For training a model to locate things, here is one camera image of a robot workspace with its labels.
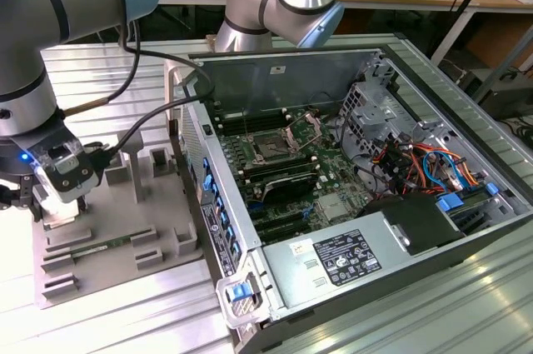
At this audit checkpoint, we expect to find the silver CPU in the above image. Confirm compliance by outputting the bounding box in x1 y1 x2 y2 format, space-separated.
40 197 81 229

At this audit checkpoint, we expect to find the black RAM slot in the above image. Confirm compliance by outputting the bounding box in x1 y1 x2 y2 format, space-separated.
221 118 291 135
243 163 318 183
217 109 289 122
239 155 312 171

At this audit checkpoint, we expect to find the CPU socket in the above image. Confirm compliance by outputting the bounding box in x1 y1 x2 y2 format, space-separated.
248 131 295 162

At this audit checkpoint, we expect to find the black expansion slot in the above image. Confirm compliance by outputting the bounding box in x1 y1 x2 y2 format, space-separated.
252 209 308 227
256 219 312 239

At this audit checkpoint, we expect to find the grey parts rack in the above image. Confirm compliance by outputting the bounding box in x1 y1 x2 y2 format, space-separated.
31 128 205 310

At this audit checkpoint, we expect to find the green RAM stick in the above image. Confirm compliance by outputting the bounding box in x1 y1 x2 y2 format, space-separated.
71 235 135 257

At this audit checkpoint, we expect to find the black graphics card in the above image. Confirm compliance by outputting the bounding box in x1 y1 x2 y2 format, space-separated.
262 172 316 207

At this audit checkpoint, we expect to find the metal socket cover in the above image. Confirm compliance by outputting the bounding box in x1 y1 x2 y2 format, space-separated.
284 113 325 152

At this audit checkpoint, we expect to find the grey power supply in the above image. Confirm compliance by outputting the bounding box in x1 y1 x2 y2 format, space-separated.
260 210 417 312

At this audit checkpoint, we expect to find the open PC case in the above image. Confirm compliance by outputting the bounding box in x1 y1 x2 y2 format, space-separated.
163 32 533 354

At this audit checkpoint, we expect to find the silver chipset heatsink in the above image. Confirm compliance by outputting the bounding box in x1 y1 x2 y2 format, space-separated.
316 195 349 222

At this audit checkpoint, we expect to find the green motherboard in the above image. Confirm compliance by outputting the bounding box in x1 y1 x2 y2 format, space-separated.
210 106 378 245

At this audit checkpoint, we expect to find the silver metal drive cage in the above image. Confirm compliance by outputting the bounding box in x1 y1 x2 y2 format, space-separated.
338 82 418 160

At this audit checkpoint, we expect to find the black plastic shroud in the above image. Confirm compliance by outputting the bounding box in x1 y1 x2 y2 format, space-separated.
356 193 466 258

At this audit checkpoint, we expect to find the blue disk carrier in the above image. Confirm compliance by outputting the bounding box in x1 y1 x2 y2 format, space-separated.
436 182 501 235

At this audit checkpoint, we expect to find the black floor computer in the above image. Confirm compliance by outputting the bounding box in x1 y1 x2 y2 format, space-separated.
474 68 533 122

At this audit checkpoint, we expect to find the black camera cable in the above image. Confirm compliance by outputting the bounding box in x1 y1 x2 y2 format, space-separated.
81 22 217 174

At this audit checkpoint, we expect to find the black cable with brass sleeve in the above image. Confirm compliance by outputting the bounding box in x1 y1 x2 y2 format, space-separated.
62 20 142 117

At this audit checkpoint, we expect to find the red and black wire bundle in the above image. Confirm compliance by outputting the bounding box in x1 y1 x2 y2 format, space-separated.
372 140 442 197

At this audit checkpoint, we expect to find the blue data wire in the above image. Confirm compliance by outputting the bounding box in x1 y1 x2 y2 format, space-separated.
421 148 464 189

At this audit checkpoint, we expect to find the orange data wire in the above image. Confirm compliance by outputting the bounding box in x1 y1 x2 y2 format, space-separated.
456 157 489 187

